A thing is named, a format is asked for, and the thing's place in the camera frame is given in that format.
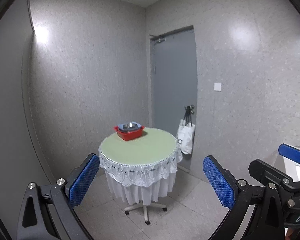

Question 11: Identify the white wheeled table base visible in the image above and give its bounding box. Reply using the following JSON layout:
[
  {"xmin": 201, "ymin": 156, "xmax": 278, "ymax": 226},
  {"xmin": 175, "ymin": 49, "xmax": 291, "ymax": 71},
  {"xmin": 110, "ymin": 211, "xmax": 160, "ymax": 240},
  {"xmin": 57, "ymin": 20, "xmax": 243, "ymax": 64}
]
[{"xmin": 124, "ymin": 200, "xmax": 168, "ymax": 225}]

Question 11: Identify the round table with white skirt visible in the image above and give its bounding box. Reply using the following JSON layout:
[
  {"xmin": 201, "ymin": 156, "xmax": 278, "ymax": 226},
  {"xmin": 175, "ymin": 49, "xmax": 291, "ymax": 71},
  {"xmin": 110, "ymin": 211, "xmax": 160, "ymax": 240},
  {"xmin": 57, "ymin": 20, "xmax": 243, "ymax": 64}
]
[{"xmin": 98, "ymin": 127, "xmax": 183, "ymax": 205}]

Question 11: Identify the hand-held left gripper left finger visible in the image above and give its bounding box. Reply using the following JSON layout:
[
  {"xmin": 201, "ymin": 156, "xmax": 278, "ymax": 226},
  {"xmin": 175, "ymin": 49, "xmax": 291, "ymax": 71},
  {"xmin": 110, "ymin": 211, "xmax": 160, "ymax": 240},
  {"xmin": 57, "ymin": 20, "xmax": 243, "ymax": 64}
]
[{"xmin": 16, "ymin": 153, "xmax": 100, "ymax": 240}]

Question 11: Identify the grey door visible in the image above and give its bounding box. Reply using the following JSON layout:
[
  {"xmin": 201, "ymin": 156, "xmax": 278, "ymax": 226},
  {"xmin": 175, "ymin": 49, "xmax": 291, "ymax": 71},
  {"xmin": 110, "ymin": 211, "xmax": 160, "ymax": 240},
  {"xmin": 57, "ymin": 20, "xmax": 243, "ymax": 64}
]
[{"xmin": 149, "ymin": 25, "xmax": 198, "ymax": 173}]

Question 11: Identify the red plastic basin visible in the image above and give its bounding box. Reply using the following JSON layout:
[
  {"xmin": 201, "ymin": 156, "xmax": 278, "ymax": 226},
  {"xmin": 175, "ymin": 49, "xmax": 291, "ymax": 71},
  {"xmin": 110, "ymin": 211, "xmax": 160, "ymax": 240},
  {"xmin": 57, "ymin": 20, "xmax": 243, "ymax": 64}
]
[{"xmin": 114, "ymin": 125, "xmax": 145, "ymax": 142}]

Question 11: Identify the blue square plate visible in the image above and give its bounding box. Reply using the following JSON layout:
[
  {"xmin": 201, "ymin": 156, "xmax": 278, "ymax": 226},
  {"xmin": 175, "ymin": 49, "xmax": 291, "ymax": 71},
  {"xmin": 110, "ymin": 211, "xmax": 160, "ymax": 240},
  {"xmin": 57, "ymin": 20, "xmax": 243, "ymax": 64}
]
[{"xmin": 117, "ymin": 122, "xmax": 143, "ymax": 133}]

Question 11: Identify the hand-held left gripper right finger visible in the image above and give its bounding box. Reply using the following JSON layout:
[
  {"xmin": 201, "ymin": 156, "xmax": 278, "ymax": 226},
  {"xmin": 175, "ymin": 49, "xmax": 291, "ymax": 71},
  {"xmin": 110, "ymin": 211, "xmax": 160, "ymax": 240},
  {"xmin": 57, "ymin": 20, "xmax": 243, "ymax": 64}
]
[{"xmin": 202, "ymin": 155, "xmax": 287, "ymax": 240}]

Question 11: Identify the white tote bag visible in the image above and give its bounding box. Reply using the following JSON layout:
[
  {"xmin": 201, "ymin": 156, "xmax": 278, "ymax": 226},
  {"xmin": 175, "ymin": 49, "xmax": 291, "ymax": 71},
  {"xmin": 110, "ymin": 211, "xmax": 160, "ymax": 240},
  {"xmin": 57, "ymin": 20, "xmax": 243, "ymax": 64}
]
[{"xmin": 176, "ymin": 106, "xmax": 196, "ymax": 155}]

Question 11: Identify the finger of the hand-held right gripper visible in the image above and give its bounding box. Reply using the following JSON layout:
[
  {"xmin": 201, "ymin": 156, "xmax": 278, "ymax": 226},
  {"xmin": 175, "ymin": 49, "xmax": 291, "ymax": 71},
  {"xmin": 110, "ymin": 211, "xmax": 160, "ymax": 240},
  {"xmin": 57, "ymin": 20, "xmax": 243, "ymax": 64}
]
[
  {"xmin": 249, "ymin": 159, "xmax": 293, "ymax": 188},
  {"xmin": 278, "ymin": 144, "xmax": 300, "ymax": 164}
]

